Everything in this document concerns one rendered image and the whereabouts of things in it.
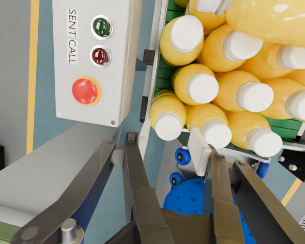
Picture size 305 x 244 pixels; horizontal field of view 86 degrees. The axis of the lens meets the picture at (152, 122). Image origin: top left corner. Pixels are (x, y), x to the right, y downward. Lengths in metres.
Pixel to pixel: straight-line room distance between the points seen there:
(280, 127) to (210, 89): 0.35
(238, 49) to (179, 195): 0.30
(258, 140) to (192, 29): 0.18
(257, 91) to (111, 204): 1.83
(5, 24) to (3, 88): 0.51
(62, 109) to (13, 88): 1.58
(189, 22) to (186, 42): 0.02
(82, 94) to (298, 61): 0.28
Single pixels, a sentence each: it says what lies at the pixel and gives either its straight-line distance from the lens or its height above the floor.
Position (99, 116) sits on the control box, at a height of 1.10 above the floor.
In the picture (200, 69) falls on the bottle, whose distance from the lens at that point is 0.27.
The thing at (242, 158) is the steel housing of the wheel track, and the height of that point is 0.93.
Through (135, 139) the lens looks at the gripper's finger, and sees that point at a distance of 0.15.
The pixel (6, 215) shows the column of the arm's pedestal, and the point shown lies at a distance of 0.71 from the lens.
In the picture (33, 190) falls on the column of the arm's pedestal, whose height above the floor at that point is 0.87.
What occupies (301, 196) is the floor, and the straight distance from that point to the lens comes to 2.18.
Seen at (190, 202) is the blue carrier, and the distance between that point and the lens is 0.39.
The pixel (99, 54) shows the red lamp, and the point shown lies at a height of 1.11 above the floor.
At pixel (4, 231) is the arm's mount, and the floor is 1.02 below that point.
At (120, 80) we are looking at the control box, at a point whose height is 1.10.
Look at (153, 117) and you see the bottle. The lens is 0.27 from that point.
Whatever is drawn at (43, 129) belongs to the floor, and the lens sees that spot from 1.80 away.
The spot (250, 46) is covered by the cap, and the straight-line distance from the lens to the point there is 0.25.
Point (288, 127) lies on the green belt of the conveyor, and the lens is 0.57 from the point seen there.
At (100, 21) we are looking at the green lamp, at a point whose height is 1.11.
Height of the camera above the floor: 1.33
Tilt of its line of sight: 72 degrees down
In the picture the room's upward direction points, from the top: 167 degrees counter-clockwise
